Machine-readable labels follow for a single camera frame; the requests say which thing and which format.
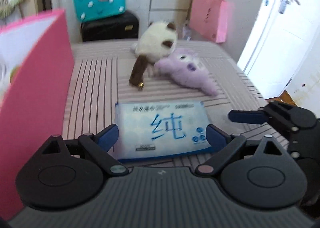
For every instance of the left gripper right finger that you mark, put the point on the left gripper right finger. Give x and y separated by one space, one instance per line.
229 148

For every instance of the green teardrop makeup sponge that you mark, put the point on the green teardrop makeup sponge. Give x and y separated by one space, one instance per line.
13 73

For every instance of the black hard-shell suitcase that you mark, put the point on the black hard-shell suitcase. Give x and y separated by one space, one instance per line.
123 26

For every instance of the purple plush toy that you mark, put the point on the purple plush toy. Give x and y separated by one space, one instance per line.
185 68

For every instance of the white panda plush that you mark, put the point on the white panda plush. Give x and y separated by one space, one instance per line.
157 42

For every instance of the pink paper gift bag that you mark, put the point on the pink paper gift bag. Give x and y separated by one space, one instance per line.
210 19

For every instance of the pink cardboard box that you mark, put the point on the pink cardboard box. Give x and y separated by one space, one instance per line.
32 109

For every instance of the white door with handle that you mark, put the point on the white door with handle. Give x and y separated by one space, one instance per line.
278 42

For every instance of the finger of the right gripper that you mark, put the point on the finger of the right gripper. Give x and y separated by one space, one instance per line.
280 116

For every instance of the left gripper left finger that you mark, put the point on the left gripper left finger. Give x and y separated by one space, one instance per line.
95 148

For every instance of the blue tissue pack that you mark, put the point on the blue tissue pack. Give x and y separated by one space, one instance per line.
160 129

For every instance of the striped pink table cloth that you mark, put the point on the striped pink table cloth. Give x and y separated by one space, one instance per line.
100 79

